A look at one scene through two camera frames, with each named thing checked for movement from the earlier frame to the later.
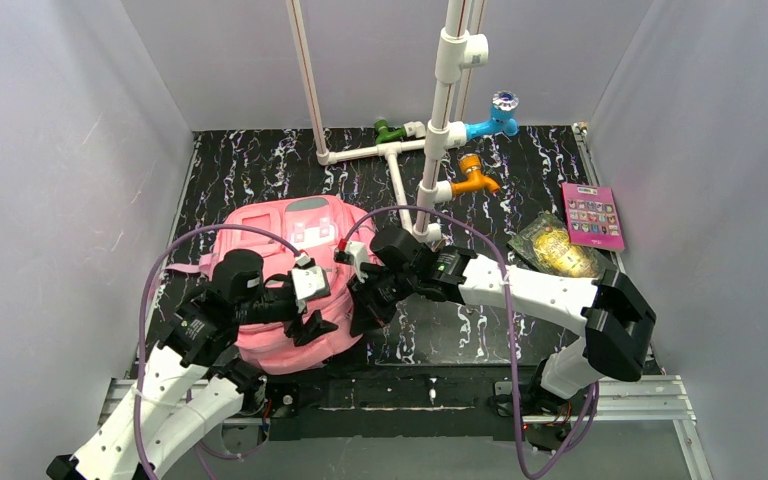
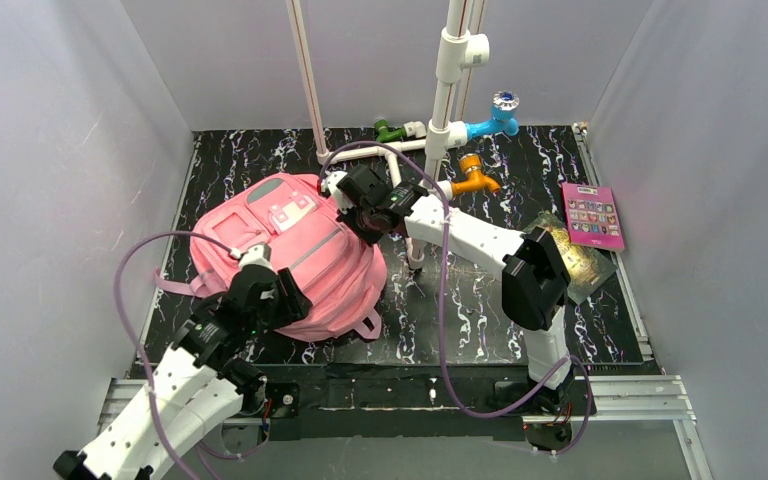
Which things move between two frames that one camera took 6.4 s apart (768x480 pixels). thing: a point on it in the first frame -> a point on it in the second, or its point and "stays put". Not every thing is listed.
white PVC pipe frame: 461,50 stays put
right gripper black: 371,299 -> 360,216
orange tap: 471,165 stays put
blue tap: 503,111 stays put
